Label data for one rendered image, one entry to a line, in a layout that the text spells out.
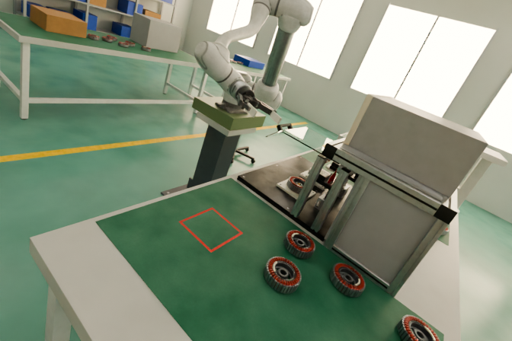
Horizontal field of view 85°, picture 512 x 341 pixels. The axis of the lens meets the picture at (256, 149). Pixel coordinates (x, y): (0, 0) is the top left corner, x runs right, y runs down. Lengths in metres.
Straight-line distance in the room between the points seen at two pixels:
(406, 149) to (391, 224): 0.26
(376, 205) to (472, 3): 5.30
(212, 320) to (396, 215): 0.65
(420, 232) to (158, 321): 0.79
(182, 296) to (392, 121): 0.86
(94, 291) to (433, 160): 1.04
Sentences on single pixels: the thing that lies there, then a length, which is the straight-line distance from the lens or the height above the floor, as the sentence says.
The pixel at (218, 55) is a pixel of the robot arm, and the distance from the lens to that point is 1.24.
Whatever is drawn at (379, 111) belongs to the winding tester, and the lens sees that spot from 1.10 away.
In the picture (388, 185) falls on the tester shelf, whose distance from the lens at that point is 1.02.
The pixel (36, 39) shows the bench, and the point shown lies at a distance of 3.06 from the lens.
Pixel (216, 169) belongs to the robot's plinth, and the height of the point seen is 0.39.
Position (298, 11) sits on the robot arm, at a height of 1.55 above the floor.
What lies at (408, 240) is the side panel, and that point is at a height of 0.95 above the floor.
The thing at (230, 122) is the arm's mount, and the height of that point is 0.80.
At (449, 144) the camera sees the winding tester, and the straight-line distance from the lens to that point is 1.09.
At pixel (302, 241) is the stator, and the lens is 1.08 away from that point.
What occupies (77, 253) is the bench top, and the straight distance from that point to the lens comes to 0.88.
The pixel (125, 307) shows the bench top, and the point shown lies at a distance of 0.78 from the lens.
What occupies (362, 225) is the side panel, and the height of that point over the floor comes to 0.91.
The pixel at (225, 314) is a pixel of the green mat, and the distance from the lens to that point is 0.81.
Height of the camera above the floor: 1.39
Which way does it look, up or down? 22 degrees down
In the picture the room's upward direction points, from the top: 20 degrees clockwise
